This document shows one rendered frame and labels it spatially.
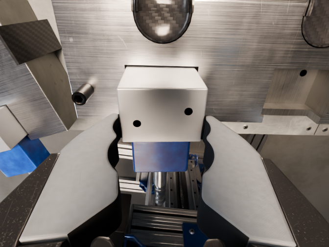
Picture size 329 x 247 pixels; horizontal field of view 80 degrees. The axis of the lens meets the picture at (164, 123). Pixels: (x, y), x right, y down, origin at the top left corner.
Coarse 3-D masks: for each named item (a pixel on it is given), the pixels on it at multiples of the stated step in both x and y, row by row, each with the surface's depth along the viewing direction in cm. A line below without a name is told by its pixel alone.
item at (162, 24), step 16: (144, 0) 12; (160, 0) 13; (176, 0) 12; (192, 0) 12; (320, 0) 13; (144, 16) 13; (160, 16) 13; (176, 16) 13; (304, 16) 13; (320, 16) 13; (144, 32) 13; (160, 32) 13; (176, 32) 13; (304, 32) 13; (320, 32) 13
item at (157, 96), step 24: (144, 72) 13; (168, 72) 13; (192, 72) 13; (120, 96) 11; (144, 96) 11; (168, 96) 11; (192, 96) 11; (120, 120) 12; (144, 120) 12; (168, 120) 12; (192, 120) 12; (144, 144) 14; (168, 144) 14; (144, 168) 15; (168, 168) 15
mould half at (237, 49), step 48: (96, 0) 12; (240, 0) 12; (288, 0) 12; (96, 48) 14; (144, 48) 14; (192, 48) 14; (240, 48) 14; (288, 48) 14; (96, 96) 15; (240, 96) 15
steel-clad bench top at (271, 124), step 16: (32, 0) 20; (48, 0) 20; (48, 16) 20; (64, 64) 23; (80, 128) 27; (240, 128) 27; (256, 128) 27; (272, 128) 27; (288, 128) 27; (304, 128) 27; (320, 128) 27
